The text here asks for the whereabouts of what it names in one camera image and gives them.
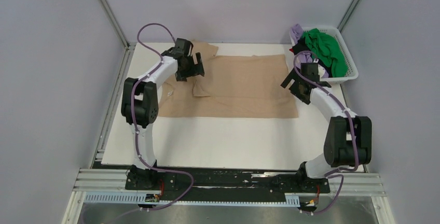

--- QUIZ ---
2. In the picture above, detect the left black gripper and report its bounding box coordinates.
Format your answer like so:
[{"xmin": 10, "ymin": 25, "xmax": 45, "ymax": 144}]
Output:
[{"xmin": 176, "ymin": 53, "xmax": 204, "ymax": 82}]

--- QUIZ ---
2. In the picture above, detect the beige t shirt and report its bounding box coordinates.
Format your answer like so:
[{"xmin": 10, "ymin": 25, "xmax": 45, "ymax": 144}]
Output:
[{"xmin": 159, "ymin": 42, "xmax": 299, "ymax": 119}]

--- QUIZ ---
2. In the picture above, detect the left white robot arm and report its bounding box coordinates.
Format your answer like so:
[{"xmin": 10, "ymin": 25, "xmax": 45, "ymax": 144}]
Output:
[{"xmin": 120, "ymin": 38, "xmax": 204, "ymax": 190}]

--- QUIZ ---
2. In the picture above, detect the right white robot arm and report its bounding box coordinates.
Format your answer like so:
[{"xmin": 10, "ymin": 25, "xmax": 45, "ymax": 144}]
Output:
[{"xmin": 281, "ymin": 63, "xmax": 373, "ymax": 192}]

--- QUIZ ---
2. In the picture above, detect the black garment in basket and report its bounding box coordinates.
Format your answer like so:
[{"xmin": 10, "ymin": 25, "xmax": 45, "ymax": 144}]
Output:
[{"xmin": 290, "ymin": 38, "xmax": 331, "ymax": 78}]

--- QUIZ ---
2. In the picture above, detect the green t shirt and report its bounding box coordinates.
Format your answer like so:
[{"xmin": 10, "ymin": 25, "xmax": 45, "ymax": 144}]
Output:
[{"xmin": 302, "ymin": 28, "xmax": 348, "ymax": 77}]

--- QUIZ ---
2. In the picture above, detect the lavender t shirt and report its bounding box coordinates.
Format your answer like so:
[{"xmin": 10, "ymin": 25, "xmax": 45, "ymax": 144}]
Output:
[{"xmin": 290, "ymin": 23, "xmax": 330, "ymax": 79}]

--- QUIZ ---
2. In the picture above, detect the white plastic laundry basket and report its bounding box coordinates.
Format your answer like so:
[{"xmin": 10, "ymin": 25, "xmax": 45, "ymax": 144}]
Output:
[{"xmin": 288, "ymin": 24, "xmax": 359, "ymax": 83}]

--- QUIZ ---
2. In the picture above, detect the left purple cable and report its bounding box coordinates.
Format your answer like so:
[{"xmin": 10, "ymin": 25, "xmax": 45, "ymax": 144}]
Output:
[{"xmin": 117, "ymin": 23, "xmax": 195, "ymax": 216}]

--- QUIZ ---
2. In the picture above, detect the left corner metal post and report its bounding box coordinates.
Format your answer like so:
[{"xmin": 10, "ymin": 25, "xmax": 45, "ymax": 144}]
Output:
[{"xmin": 98, "ymin": 0, "xmax": 130, "ymax": 49}]

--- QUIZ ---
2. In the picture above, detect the corner metal post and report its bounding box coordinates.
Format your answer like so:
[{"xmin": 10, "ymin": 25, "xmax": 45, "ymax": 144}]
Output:
[
  {"xmin": 337, "ymin": 0, "xmax": 361, "ymax": 32},
  {"xmin": 98, "ymin": 0, "xmax": 130, "ymax": 49}
]

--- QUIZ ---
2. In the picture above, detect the right corner metal post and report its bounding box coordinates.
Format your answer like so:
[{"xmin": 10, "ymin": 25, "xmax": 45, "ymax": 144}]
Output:
[{"xmin": 337, "ymin": 0, "xmax": 361, "ymax": 32}]

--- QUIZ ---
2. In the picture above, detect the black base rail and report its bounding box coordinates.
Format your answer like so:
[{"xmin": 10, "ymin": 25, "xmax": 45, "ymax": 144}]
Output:
[{"xmin": 136, "ymin": 167, "xmax": 330, "ymax": 201}]

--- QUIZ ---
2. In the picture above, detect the white slotted cable duct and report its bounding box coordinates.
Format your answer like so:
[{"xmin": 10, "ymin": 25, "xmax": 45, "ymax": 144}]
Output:
[{"xmin": 84, "ymin": 192, "xmax": 300, "ymax": 207}]

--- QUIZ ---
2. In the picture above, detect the aluminium frame rail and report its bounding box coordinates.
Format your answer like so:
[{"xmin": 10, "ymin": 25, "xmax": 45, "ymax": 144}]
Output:
[{"xmin": 73, "ymin": 169, "xmax": 387, "ymax": 197}]

